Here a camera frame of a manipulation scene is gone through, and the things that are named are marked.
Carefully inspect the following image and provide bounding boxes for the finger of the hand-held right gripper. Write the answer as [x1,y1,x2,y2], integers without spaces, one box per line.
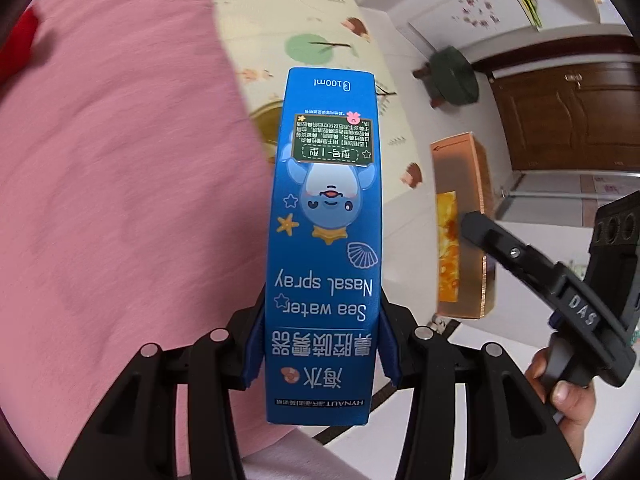
[459,211,568,293]

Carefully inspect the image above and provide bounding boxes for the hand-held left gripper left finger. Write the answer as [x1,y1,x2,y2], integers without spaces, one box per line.
[57,285,268,480]

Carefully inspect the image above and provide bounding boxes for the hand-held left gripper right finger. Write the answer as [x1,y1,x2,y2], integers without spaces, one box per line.
[377,290,583,480]

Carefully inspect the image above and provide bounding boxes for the orange copper cardboard box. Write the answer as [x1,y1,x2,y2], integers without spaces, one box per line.
[431,132,499,320]

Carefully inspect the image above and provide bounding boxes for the blue nasal spray box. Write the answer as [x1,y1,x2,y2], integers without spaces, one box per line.
[262,67,386,428]

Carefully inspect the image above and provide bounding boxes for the yellow waste bin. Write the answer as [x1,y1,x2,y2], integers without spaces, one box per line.
[248,102,283,161]

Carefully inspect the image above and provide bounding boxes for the red fuzzy cloth item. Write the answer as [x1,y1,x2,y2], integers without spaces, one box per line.
[0,7,41,86]

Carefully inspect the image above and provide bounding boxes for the person's right hand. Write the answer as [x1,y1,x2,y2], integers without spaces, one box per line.
[524,347,597,443]

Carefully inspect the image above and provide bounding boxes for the brown wooden door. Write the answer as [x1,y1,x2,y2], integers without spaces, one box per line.
[472,35,640,176]

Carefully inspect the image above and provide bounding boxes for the green round stool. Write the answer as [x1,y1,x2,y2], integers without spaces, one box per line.
[412,46,481,108]

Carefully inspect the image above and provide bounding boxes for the pink bed blanket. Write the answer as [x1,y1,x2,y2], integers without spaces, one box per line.
[0,0,281,480]

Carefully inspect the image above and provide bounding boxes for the white cabinet with stickers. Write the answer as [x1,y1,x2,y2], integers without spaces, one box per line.
[360,0,546,61]

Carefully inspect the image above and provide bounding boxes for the printed cream play mat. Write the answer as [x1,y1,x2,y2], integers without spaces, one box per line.
[200,0,441,241]

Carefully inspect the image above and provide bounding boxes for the metal door threshold rail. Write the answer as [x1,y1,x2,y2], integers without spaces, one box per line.
[502,180,606,208]

